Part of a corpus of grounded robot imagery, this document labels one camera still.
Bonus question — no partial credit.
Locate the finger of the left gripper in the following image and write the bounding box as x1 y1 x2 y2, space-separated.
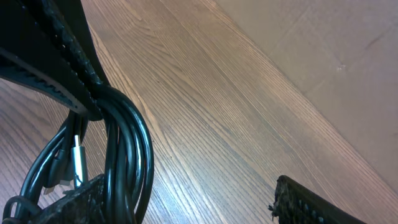
28 174 106 224

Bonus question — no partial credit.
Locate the black usb cable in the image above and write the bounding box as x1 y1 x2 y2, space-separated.
0 110 90 224
90 83 155 224

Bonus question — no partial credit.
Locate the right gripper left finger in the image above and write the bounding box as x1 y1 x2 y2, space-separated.
1 0 108 121

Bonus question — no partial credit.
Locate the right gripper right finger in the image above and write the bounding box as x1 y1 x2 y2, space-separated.
269 175 362 224

